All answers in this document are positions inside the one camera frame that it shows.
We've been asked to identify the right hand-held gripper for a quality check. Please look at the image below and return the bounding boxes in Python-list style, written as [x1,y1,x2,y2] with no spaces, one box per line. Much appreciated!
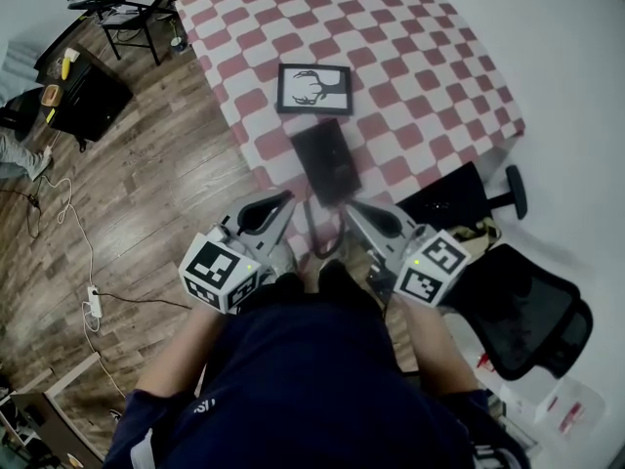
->
[346,200,473,309]

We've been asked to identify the white box with red label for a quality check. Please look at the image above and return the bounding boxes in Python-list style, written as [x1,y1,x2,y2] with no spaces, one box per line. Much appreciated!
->
[534,376,607,437]

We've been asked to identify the black box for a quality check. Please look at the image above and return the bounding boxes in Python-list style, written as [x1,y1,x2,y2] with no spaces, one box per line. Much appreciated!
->
[290,117,363,208]

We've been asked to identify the person's left forearm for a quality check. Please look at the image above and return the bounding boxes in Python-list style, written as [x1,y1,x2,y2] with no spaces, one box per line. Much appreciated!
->
[134,303,231,396]

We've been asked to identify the black low cabinet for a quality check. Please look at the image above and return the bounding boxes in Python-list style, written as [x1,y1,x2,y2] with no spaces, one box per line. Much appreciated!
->
[33,44,135,143]

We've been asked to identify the person's black trousers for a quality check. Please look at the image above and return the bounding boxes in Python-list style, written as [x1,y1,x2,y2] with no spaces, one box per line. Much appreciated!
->
[263,259,388,315]

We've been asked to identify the white cup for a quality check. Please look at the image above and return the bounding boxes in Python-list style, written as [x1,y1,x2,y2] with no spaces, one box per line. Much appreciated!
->
[169,17,188,54]

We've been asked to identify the white wooden frame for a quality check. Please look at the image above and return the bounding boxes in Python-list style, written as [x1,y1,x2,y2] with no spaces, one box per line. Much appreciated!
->
[43,352,103,396]

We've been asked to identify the black folding chair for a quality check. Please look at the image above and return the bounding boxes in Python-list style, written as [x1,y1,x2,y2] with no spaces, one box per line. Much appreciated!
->
[67,0,180,65]

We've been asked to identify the black power cable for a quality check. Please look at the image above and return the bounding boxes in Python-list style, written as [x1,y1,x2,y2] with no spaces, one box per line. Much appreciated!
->
[97,290,192,312]

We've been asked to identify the tan cloth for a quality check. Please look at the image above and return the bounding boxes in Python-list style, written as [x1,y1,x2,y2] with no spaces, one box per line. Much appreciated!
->
[448,216,502,259]

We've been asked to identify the person's navy shirt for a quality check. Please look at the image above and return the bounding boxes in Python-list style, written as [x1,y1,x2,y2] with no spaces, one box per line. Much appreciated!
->
[102,300,531,469]

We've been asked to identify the pink checkered tablecloth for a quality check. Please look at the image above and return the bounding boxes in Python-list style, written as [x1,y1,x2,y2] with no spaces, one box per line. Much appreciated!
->
[174,0,526,263]

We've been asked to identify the dark curved cable loop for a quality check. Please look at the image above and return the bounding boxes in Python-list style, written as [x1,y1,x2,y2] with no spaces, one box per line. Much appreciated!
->
[303,183,347,259]

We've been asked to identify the thin black floor cable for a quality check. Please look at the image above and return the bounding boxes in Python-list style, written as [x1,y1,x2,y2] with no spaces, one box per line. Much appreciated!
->
[0,188,44,240]

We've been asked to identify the black mesh office chair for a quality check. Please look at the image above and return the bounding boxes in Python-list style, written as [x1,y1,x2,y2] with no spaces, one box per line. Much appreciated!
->
[397,161,595,383]

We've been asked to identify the white power strip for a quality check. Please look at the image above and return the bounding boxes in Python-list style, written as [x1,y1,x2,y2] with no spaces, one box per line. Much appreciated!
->
[86,284,104,320]

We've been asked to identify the pale blue fabric cushion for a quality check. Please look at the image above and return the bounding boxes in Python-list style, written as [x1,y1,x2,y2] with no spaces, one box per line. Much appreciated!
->
[0,41,44,107]

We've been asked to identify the person's right forearm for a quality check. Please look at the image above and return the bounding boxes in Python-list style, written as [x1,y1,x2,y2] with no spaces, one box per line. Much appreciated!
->
[399,295,483,399]

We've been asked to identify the black framed antler picture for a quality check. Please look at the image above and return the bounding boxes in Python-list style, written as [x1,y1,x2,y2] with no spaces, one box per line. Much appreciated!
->
[275,63,354,116]

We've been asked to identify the white cable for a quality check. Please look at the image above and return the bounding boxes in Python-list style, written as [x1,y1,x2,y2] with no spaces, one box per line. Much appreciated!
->
[41,173,129,401]

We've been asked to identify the brown wooden shelf unit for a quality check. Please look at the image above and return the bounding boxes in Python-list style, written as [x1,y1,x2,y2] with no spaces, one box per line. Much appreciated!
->
[0,391,107,469]

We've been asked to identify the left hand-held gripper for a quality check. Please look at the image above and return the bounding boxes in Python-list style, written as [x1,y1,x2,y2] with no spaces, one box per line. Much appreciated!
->
[179,189,298,315]

